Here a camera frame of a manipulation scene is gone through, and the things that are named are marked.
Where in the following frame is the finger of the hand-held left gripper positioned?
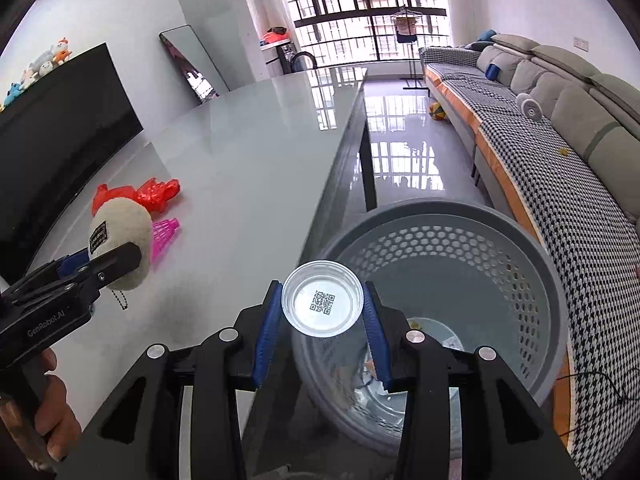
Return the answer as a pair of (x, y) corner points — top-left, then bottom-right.
(65, 241), (144, 307)
(0, 251), (92, 307)

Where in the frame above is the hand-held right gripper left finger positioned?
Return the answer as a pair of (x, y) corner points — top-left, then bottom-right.
(80, 280), (286, 480)

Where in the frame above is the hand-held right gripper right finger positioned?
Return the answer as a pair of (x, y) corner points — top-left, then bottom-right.
(364, 280), (583, 480)

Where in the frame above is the beige plush ball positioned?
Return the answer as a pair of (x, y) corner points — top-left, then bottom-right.
(87, 199), (153, 317)

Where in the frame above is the white plastic lid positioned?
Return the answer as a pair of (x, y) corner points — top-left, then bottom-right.
(281, 259), (365, 337)

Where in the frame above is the grey perforated plastic basket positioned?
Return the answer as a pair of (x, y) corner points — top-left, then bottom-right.
(291, 199), (571, 456)

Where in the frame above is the person's left hand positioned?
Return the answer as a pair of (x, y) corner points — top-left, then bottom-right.
(0, 349), (82, 467)

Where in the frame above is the pink plastic mesh cone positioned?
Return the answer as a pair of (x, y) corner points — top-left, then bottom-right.
(150, 216), (181, 263)

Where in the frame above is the red plastic bag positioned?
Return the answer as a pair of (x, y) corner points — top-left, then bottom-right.
(91, 177), (181, 213)

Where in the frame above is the black flat television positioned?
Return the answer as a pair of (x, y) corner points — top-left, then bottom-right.
(0, 42), (143, 286)

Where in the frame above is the black table leg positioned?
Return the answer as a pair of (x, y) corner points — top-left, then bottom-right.
(356, 119), (378, 212)

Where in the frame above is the grey plush toy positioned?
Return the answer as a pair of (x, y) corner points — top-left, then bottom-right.
(27, 46), (55, 76)

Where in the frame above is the leaning floor mirror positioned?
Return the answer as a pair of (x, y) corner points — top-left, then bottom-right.
(159, 25), (220, 105)

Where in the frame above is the orange plush toy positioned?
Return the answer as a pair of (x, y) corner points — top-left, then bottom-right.
(51, 36), (74, 65)

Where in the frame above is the houndstooth sofa cover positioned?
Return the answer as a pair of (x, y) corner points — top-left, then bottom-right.
(419, 45), (640, 480)

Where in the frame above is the white balcony cabinet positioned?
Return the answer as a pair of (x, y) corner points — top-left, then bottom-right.
(265, 40), (296, 76)

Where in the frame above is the white round gadget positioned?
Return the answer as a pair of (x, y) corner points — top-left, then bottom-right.
(516, 92), (543, 121)

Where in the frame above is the black drying stand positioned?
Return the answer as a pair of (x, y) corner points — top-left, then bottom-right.
(390, 7), (431, 91)

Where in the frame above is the grey fabric sofa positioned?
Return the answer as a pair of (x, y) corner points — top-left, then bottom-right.
(420, 34), (640, 241)

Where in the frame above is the black window grille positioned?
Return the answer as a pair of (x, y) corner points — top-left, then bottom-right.
(275, 0), (448, 68)

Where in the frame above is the thin black cable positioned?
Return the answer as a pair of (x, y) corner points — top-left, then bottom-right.
(555, 370), (640, 406)

